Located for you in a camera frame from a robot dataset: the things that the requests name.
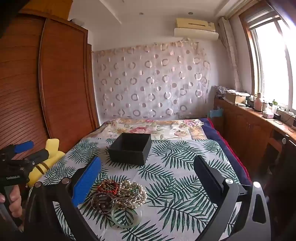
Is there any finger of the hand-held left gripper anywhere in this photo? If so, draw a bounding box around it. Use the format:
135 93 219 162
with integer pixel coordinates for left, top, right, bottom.
26 148 51 167
8 141 35 154

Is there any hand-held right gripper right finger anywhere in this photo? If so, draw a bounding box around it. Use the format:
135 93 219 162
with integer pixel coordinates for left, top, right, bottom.
193 155 272 241

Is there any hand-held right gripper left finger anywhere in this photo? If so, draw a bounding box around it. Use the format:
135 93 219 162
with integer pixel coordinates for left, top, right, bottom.
24 156 102 241

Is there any white pearl necklace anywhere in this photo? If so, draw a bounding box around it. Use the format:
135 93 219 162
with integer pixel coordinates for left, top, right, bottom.
113 179 148 210

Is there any black box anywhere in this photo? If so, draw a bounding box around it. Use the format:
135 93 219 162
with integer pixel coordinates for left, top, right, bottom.
107 133 152 166

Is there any person's left hand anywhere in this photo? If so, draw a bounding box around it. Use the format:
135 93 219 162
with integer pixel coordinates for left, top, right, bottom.
0 185 23 219

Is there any yellow plush toy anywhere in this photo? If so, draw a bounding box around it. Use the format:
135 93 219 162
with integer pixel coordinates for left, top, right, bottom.
26 138 66 187

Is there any leaf print bed sheet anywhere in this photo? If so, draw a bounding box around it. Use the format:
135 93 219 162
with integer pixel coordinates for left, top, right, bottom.
28 138 243 241

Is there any dark blue blanket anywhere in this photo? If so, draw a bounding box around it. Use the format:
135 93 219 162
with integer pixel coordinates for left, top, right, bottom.
200 118 251 186

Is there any red blanket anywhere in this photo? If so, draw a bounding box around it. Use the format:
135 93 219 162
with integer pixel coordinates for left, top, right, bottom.
207 118 251 181

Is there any wooden side cabinet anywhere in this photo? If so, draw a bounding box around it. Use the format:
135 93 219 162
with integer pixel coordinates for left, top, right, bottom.
214 97 296 186

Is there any translucent green bangle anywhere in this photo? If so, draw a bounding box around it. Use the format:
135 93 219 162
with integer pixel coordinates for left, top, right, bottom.
111 204 142 229

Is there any blue paper bag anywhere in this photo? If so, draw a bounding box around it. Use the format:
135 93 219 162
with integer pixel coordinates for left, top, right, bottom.
209 109 223 120

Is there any floral quilt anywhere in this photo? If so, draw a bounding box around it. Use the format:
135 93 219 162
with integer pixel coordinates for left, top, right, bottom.
98 118 208 141

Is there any wooden wardrobe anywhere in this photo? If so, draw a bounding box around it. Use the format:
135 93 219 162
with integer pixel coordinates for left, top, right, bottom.
0 0 100 160

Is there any cardboard box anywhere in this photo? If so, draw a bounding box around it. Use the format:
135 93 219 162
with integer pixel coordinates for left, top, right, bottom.
225 91 247 105

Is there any patterned cloth bundle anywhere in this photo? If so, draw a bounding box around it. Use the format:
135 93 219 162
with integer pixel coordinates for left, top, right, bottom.
214 85 234 96

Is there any pink thermos jug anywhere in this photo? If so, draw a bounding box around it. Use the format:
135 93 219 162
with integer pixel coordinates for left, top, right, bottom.
254 92 263 111

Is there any white power strip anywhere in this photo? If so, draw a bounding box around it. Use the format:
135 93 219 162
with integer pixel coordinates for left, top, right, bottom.
277 107 295 116

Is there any pale window curtain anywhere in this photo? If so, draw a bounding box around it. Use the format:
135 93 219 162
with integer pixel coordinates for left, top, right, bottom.
218 17 242 92

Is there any window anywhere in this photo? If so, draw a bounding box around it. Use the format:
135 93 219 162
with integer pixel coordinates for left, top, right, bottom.
239 0 296 112

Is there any beige air conditioner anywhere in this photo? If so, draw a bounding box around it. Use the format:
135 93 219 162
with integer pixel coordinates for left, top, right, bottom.
173 18 219 39

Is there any red bead bracelet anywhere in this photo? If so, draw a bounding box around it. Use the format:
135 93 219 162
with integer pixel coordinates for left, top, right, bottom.
97 179 119 194

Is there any dark beaded bracelet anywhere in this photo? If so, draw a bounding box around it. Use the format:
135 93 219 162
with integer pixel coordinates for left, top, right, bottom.
91 193 114 212

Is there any circle pattern wall curtain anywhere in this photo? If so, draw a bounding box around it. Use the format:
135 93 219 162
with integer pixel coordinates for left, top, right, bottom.
92 38 212 120

